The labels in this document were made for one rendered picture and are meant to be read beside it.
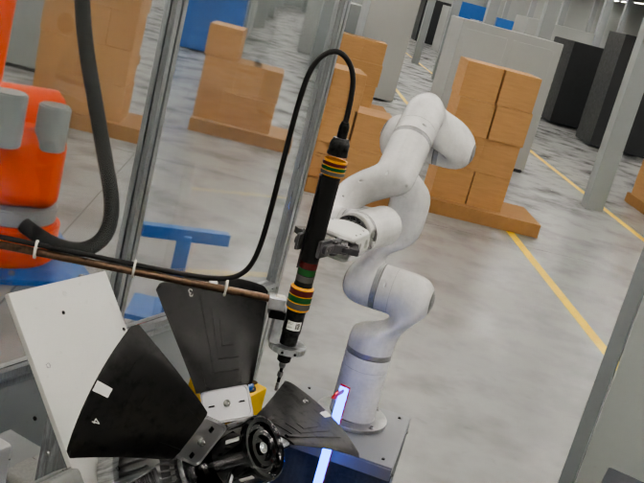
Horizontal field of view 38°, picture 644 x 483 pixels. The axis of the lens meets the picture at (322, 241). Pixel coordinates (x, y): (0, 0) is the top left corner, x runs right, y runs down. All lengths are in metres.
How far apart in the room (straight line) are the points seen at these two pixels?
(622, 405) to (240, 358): 1.94
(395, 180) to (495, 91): 7.85
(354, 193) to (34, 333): 0.70
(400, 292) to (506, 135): 7.59
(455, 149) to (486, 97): 7.57
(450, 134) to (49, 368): 1.03
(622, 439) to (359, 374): 1.34
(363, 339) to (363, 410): 0.19
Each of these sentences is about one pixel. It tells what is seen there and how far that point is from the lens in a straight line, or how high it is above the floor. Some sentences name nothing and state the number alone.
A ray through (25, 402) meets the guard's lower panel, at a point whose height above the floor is 0.89.
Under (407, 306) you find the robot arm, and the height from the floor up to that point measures 1.32.
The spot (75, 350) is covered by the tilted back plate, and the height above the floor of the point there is 1.26.
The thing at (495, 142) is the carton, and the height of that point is 0.86.
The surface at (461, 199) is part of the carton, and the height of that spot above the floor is 0.18.
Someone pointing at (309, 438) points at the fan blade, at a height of 1.17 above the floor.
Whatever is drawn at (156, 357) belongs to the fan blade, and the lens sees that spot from 1.55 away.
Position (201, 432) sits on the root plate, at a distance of 1.66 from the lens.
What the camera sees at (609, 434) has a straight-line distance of 3.48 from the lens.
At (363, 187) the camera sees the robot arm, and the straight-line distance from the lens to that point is 1.95.
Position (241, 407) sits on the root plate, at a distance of 1.74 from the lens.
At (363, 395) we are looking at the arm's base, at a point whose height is 1.06.
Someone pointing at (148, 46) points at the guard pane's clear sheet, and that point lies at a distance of 2.29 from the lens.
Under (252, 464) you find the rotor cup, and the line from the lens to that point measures 1.65.
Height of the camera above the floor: 2.03
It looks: 15 degrees down
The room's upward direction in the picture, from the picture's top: 15 degrees clockwise
